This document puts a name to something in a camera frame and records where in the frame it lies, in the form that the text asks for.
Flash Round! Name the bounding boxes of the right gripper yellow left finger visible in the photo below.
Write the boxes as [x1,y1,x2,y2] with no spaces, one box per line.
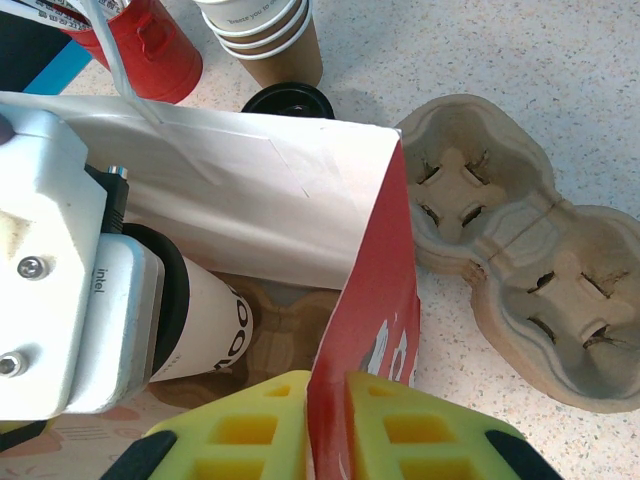
[102,369,311,480]

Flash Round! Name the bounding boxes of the white paper coffee cup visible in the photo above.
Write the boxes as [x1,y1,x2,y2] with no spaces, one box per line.
[147,254,257,385]
[192,0,309,39]

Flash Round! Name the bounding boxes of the red metal bucket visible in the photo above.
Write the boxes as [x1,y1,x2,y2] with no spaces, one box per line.
[58,0,205,105]

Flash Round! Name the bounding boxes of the brown paper coffee cup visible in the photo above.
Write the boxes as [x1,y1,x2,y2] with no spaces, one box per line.
[219,22,314,61]
[234,19,324,89]
[212,9,311,49]

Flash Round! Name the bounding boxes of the red white paper gift bag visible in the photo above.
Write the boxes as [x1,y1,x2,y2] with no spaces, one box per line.
[0,0,421,480]

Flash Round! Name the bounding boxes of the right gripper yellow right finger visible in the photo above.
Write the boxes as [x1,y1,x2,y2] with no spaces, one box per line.
[344,369,564,480]

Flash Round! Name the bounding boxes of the white paper wrapped straw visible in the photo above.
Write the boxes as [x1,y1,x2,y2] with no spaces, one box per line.
[84,0,134,16]
[27,0,86,21]

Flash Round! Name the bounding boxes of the brown pulp cup carrier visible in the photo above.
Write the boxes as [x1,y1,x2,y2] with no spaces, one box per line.
[409,244,501,281]
[149,272,351,409]
[394,94,640,414]

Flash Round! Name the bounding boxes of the black plastic cup lid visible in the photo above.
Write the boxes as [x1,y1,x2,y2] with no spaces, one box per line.
[121,222,192,374]
[240,82,336,120]

